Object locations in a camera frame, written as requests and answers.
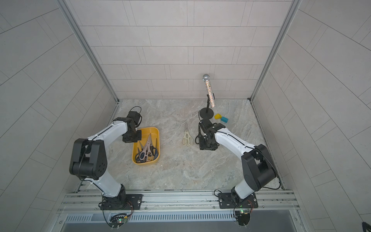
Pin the cream kitchen shears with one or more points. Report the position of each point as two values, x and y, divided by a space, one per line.
187 139

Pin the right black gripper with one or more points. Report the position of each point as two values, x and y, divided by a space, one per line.
208 145

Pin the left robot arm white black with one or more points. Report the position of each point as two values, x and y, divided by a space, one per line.
89 155

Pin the blue handled scissors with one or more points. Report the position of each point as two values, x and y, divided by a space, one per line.
141 156

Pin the pink scissors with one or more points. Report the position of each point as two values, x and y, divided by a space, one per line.
148 149

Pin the right circuit board with wires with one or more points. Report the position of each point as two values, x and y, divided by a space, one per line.
242 216

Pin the aluminium mounting rail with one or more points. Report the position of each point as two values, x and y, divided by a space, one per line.
87 201

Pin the dark grey handled scissors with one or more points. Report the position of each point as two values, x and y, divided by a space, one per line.
155 152

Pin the left circuit board with wires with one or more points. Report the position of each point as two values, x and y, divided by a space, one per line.
116 221

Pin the glitter microphone with silver head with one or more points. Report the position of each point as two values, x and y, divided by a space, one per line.
206 79

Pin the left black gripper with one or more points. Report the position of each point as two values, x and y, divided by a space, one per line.
131 137

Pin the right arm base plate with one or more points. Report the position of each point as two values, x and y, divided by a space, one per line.
232 200

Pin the yellow plastic storage box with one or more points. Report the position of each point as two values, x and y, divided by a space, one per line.
155 141

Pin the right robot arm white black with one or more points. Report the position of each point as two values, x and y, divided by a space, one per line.
257 164

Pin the circuit board with wires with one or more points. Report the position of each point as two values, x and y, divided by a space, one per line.
242 216
116 221

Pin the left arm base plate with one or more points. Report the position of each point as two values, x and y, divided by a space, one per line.
128 202

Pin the black scissors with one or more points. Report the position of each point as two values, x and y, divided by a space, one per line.
197 138

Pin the teal small block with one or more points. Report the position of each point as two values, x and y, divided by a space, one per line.
224 119

